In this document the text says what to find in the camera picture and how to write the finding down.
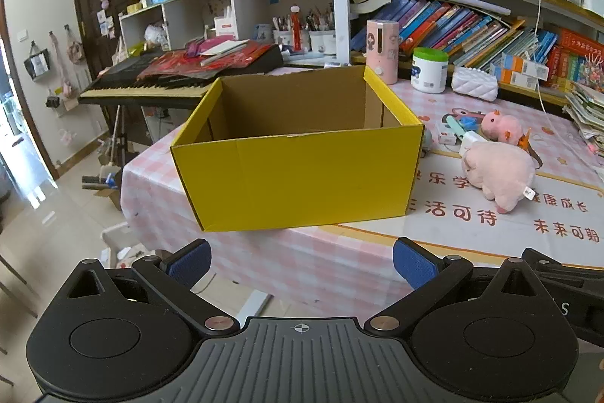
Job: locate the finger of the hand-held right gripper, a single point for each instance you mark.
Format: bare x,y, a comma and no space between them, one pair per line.
561,273

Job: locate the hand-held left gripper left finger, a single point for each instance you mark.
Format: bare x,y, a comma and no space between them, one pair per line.
191,263

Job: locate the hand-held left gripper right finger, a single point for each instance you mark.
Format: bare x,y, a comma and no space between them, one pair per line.
415,266

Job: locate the large pink plush pig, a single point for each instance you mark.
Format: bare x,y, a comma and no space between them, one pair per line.
500,171

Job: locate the yellow cardboard box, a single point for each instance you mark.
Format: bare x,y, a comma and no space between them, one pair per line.
292,181

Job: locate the small white box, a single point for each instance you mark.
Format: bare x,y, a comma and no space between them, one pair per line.
446,135

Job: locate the white charger plug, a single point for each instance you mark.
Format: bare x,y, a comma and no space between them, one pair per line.
469,142

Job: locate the small pink plush chick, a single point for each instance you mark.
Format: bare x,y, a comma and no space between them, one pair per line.
500,127

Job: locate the pink checkered printed tablecloth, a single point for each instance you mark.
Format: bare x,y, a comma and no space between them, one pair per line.
330,252

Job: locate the stack of loose papers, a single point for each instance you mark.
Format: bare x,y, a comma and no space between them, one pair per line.
587,115

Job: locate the white quilted pouch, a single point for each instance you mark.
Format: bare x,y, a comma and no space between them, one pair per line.
474,83

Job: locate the white can with green lid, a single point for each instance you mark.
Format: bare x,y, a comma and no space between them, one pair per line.
428,72

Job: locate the red cloth on piano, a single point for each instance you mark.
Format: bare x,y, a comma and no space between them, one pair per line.
188,64

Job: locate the black electronic keyboard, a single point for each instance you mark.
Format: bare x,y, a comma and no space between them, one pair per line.
113,76

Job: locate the pink cylindrical humidifier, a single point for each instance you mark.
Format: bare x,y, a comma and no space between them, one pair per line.
383,49

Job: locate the white booklet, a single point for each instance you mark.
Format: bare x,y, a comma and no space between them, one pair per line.
224,46

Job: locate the white pen holder cup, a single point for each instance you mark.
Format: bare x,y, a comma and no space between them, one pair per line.
322,42
282,40

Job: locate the row of slanted books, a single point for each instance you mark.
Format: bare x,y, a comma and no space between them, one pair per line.
453,27

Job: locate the pink hanging bag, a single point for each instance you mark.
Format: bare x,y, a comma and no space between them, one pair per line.
75,49

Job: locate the black tote bag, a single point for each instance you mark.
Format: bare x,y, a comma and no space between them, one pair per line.
37,63

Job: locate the red tassel ornament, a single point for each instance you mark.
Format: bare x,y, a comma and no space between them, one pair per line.
296,27

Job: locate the white wall switch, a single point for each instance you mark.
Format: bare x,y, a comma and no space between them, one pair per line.
22,35

